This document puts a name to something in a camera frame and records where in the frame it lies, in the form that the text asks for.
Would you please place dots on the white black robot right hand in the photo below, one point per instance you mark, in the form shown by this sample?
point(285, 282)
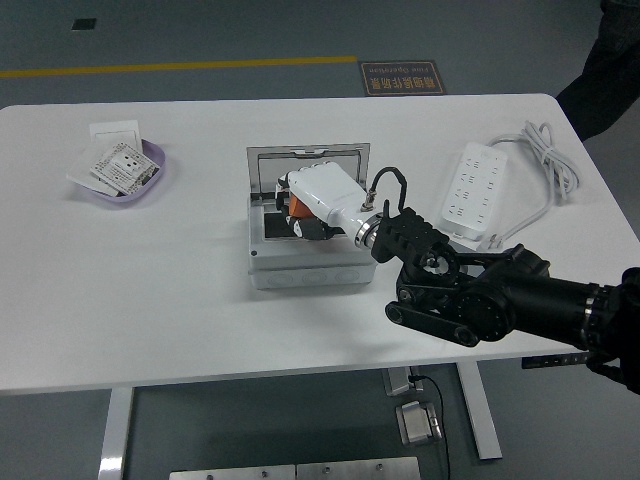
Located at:
point(327, 190)

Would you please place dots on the grey junction box with lid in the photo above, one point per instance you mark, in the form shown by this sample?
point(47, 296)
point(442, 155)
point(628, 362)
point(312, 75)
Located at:
point(310, 270)

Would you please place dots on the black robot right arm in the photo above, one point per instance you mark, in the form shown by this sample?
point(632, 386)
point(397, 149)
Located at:
point(500, 300)

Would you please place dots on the grey table control box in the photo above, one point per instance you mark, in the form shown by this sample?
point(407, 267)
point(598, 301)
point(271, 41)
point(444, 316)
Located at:
point(397, 382)

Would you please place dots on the brown floor sign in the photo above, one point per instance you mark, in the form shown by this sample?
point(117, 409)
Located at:
point(402, 79)

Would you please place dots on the white power strip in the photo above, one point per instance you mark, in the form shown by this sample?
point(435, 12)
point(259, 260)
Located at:
point(475, 185)

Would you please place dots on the purple plastic tray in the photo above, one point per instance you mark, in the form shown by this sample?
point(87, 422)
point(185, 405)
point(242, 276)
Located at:
point(127, 199)

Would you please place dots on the white socket with printed film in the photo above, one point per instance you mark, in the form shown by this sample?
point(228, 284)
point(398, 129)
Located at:
point(120, 167)

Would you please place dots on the white flat packet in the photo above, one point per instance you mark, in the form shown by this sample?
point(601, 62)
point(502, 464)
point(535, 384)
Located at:
point(80, 172)

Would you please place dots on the metal foot pedal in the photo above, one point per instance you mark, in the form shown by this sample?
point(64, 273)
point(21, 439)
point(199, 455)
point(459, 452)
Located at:
point(417, 422)

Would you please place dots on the white table leg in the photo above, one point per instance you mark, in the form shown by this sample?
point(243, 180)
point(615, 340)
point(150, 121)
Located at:
point(482, 415)
point(117, 430)

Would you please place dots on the black table height controller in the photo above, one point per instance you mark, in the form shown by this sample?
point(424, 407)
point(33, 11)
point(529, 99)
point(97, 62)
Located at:
point(550, 361)

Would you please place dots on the black floor hatch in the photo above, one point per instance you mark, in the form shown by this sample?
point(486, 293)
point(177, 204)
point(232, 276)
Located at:
point(84, 24)

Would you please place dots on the person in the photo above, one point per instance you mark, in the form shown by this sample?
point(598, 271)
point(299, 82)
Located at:
point(610, 75)

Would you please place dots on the white wall switch plate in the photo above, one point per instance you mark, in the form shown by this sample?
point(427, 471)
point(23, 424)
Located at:
point(115, 132)

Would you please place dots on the metal base plate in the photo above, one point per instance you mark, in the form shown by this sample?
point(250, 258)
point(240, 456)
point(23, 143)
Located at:
point(230, 473)
point(357, 469)

